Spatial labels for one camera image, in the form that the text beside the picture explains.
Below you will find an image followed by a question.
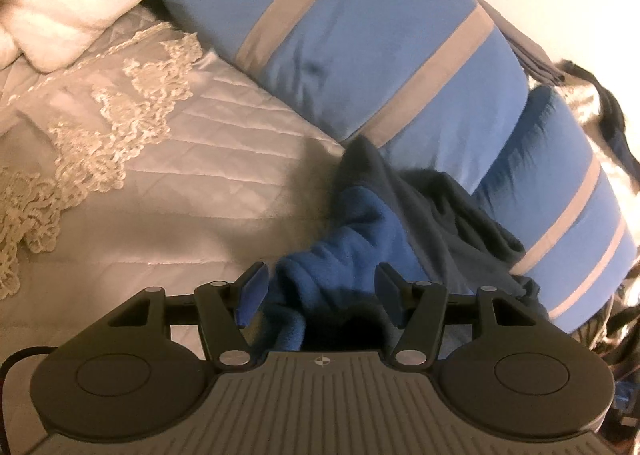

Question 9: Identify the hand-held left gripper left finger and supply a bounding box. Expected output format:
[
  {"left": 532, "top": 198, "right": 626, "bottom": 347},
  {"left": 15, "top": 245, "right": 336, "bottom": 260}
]
[{"left": 107, "top": 261, "right": 271, "bottom": 369}]

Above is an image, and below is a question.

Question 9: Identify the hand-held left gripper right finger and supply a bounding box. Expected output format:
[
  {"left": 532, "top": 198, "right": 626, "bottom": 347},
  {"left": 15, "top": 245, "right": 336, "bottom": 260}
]
[{"left": 375, "top": 262, "right": 543, "bottom": 369}]

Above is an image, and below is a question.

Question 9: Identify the blue and navy fleece jacket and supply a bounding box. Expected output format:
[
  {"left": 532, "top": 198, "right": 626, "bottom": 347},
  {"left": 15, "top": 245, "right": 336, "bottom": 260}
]
[{"left": 272, "top": 135, "right": 551, "bottom": 353}]

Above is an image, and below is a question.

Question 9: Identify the beige quilted bedspread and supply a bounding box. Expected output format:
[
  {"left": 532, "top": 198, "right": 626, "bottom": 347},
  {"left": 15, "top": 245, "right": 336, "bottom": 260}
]
[{"left": 0, "top": 0, "right": 351, "bottom": 366}]

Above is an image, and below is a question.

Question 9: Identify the blue pillow with grey stripes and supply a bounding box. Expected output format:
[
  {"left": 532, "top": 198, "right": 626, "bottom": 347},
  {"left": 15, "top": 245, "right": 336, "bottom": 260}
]
[
  {"left": 157, "top": 0, "right": 532, "bottom": 192},
  {"left": 470, "top": 85, "right": 640, "bottom": 336}
]

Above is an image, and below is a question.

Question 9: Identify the grey folded cloth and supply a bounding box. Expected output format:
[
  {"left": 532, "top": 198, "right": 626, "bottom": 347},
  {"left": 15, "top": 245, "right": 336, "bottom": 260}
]
[{"left": 457, "top": 0, "right": 568, "bottom": 87}]

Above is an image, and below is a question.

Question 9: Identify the dark cloth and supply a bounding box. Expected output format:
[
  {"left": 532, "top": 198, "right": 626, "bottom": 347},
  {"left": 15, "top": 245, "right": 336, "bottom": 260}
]
[{"left": 559, "top": 59, "right": 640, "bottom": 177}]

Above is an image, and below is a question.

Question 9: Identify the black cable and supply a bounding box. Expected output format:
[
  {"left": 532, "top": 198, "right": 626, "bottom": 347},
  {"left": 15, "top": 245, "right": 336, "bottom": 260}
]
[{"left": 0, "top": 345, "right": 57, "bottom": 447}]

